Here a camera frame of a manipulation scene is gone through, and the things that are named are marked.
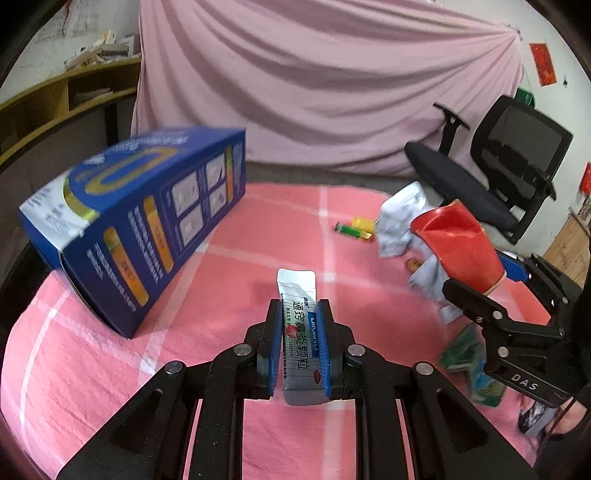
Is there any pile of books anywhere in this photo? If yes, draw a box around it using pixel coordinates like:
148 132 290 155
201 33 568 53
65 30 141 70

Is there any pink checked tablecloth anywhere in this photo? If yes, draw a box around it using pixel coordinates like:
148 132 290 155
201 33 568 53
0 181 555 480

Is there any person's right forearm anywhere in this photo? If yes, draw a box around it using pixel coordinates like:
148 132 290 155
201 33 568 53
549 272 591 444

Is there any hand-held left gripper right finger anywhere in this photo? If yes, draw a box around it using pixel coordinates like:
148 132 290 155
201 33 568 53
316 299 539 480

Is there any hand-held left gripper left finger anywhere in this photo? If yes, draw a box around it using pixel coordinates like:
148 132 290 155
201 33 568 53
55 299 284 480

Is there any white medicine sachet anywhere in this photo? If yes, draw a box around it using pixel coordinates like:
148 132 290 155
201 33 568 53
277 268 331 407

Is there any black office chair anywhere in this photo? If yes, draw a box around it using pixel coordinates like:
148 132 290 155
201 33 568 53
405 95 574 245

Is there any blue cardboard box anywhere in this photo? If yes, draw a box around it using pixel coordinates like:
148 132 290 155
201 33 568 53
19 127 247 341

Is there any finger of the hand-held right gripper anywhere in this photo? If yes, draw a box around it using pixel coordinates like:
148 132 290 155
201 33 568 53
499 253 573 315
442 279 566 342

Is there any grey printed packet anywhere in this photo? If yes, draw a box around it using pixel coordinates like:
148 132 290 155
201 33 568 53
517 401 555 437

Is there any red bag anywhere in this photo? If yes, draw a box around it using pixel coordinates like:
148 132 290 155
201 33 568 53
411 199 506 296

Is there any red wall paper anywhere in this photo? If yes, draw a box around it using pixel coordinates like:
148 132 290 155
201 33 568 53
529 43 557 86

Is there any pink hanging cloth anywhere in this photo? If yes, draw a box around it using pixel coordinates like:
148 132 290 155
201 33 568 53
130 0 525 178

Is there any green printed packet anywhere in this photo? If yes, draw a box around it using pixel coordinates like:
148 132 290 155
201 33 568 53
438 323 506 409

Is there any crumpled white wrapper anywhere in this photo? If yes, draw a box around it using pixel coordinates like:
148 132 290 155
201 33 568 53
374 181 432 259
406 254 462 324

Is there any wooden wall shelf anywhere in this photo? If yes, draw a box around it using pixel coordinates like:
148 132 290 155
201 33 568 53
0 55 141 162

